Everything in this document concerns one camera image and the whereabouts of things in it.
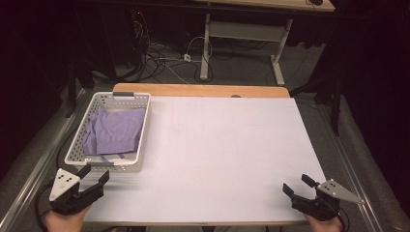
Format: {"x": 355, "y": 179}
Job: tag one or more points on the white perforated plastic basket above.
{"x": 143, "y": 138}

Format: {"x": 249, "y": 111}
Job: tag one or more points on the person's right hand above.
{"x": 324, "y": 225}

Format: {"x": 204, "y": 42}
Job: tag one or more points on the person's left hand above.
{"x": 64, "y": 222}

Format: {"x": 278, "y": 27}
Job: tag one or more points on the white table cover sheet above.
{"x": 225, "y": 161}

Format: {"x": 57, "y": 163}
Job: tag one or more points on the purple shorts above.
{"x": 114, "y": 132}

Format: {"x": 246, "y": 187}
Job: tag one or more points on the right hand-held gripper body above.
{"x": 319, "y": 203}

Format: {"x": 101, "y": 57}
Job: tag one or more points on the metal floor rail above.
{"x": 32, "y": 174}
{"x": 351, "y": 180}

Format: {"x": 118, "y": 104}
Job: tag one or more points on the black stand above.
{"x": 71, "y": 87}
{"x": 335, "y": 106}

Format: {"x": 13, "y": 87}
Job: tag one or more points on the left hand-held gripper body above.
{"x": 71, "y": 196}

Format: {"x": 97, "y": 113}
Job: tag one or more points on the wooden desk top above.
{"x": 274, "y": 4}

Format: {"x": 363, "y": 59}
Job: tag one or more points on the black computer mouse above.
{"x": 316, "y": 2}

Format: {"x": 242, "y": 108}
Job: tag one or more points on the white power adapter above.
{"x": 187, "y": 57}

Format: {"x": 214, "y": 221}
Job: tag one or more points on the white metal desk frame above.
{"x": 245, "y": 30}

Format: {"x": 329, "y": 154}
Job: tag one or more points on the wooden table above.
{"x": 199, "y": 90}

